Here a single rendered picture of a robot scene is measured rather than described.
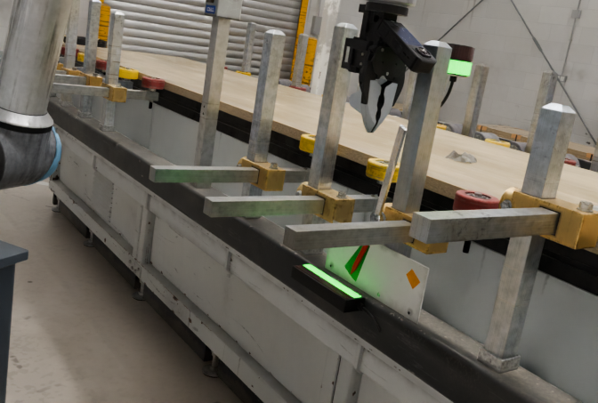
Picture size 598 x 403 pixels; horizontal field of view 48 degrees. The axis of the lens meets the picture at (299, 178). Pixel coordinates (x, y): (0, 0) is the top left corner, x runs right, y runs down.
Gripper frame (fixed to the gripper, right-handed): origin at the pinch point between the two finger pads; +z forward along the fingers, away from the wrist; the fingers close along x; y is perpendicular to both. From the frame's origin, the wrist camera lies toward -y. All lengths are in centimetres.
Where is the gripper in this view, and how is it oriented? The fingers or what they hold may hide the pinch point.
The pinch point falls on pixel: (374, 125)
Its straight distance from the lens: 114.2
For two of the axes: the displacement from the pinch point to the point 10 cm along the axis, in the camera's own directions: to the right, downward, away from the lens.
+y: -5.7, -2.6, 7.8
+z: -1.6, 9.7, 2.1
